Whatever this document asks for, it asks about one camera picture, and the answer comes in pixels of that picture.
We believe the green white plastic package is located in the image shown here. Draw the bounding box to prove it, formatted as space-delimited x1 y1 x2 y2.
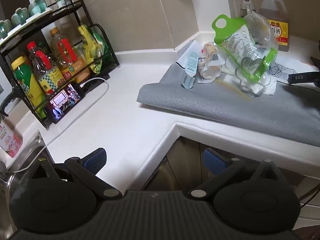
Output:
212 14 279 98

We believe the yellow cap oil bottle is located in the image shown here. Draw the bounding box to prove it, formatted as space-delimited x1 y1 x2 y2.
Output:
49 27 91 83

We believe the cooking wine jug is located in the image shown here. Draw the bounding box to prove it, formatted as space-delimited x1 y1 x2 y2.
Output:
259 0 290 52

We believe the steel sink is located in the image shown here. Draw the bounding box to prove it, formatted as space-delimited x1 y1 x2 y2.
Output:
0 130 53 233

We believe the white printed wrapper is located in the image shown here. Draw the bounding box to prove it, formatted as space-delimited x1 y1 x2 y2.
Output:
197 42 225 82

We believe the yellow snack bag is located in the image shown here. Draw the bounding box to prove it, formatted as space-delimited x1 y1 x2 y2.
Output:
77 24 104 75

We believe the white paper sheet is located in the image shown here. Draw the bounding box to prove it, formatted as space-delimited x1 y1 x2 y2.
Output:
176 39 208 67

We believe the pink carton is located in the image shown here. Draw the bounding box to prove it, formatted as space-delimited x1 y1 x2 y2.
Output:
0 120 23 158

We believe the black white patterned packet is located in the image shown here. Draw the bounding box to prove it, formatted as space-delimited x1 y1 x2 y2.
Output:
267 61 297 82

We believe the teal ceramic cup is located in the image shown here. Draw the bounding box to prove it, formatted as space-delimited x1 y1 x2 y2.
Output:
11 7 29 25
29 0 48 17
0 19 13 39

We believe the red cap sauce bottle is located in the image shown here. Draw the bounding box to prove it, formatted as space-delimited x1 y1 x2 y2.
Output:
27 41 66 95

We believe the black curved handle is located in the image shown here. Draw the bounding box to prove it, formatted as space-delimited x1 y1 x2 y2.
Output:
0 90 20 117

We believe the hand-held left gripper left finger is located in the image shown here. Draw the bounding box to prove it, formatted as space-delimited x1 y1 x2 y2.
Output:
30 148 123 201

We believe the yellow lid green bottle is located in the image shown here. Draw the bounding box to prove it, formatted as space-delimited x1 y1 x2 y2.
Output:
10 56 48 119

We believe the grey counter mat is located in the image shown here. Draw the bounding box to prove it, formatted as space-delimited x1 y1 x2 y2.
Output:
136 55 320 147

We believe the beige corner cabinet panel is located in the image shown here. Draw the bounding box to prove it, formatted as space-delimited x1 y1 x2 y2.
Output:
144 137 204 192

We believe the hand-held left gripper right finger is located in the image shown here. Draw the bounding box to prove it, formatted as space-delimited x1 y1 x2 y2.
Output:
187 149 284 200

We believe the green snack bag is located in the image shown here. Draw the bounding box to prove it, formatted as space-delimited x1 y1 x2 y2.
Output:
92 27 110 60

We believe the black wire rack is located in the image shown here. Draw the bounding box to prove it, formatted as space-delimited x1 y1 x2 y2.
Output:
0 0 120 130

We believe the white tissue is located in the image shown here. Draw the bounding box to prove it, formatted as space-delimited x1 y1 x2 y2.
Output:
246 75 278 97

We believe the white charging cable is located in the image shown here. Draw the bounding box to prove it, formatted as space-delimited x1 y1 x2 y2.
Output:
10 77 110 173

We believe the dark sauce dispenser bottle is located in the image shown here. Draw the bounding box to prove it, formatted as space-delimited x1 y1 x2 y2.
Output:
240 0 258 18

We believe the black smartphone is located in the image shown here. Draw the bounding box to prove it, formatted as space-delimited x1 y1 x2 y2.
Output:
47 81 85 124

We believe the beige cabinet door with vent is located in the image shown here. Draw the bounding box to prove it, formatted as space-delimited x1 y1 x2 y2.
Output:
200 142 320 205

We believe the white teal paper box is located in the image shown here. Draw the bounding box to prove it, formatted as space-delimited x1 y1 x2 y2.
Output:
180 50 201 90

